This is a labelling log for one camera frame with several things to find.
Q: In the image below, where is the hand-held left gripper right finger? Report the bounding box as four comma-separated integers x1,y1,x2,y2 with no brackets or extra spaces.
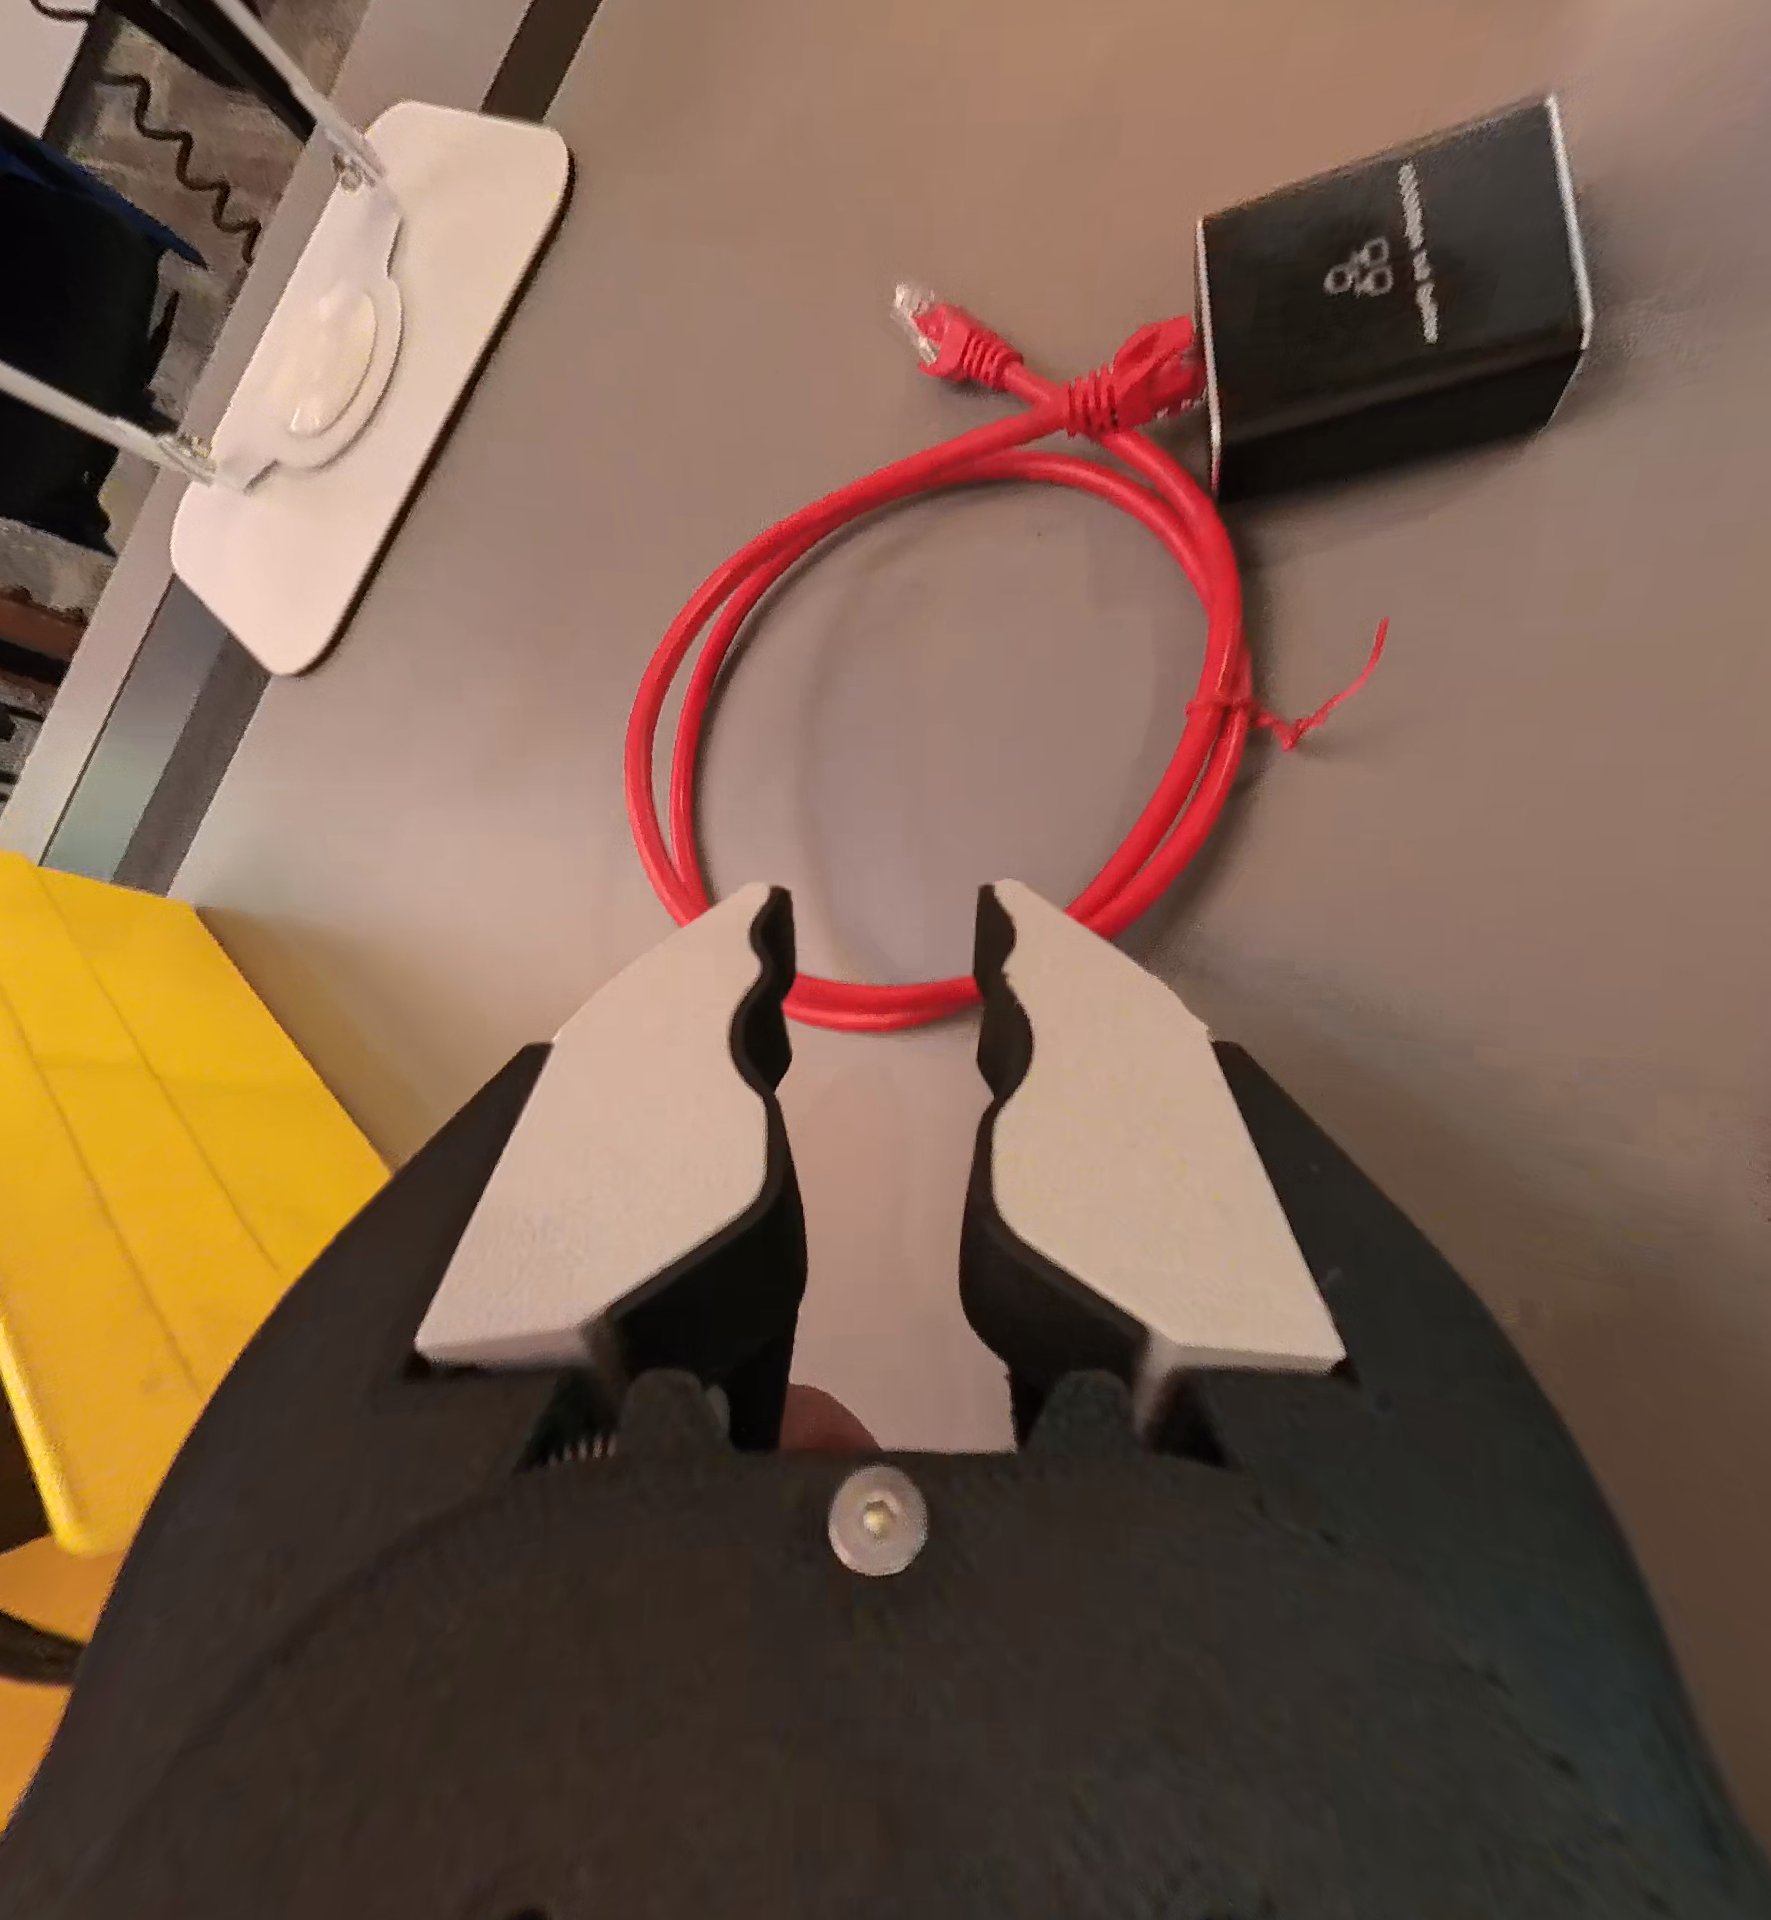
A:
960,881,1348,1447

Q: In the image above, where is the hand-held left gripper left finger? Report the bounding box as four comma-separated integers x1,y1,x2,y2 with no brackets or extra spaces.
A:
415,885,806,1451

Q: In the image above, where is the yellow plastic bin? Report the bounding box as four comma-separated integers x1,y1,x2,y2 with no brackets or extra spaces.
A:
0,830,392,1920

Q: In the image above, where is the black ethernet adapter box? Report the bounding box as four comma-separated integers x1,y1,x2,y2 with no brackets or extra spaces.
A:
1193,92,1598,506

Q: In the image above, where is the red twist tie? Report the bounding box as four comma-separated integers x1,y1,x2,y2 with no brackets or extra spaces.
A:
1193,610,1396,758

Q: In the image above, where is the red ethernet cable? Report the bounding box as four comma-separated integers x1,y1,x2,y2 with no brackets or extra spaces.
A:
624,281,1252,1037

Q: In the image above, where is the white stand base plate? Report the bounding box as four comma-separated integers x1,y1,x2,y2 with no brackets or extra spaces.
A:
171,97,575,681

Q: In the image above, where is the black coiled cable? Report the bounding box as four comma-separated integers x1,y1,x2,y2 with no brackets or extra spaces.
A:
116,60,271,269

